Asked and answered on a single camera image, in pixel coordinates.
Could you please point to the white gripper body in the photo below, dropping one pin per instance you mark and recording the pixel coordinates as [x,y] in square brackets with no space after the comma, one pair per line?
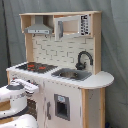
[30,88]

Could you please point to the white oven door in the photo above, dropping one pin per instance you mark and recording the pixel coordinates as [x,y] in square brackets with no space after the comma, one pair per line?
[35,108]

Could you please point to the wooden toy kitchen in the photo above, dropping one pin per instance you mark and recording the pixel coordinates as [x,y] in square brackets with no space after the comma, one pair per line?
[41,48]

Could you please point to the black stovetop red burners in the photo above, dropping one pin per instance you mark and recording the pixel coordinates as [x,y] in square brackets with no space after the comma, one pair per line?
[36,67]

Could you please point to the white fridge door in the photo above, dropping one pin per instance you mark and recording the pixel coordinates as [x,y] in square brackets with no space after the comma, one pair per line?
[63,105]

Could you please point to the grey toy sink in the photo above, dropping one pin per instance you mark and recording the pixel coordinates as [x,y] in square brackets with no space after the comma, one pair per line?
[72,74]

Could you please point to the black toy faucet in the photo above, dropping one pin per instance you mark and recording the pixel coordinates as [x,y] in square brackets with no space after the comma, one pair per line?
[81,64]

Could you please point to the grey range hood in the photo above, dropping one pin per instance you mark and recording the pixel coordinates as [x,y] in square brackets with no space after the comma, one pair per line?
[38,27]

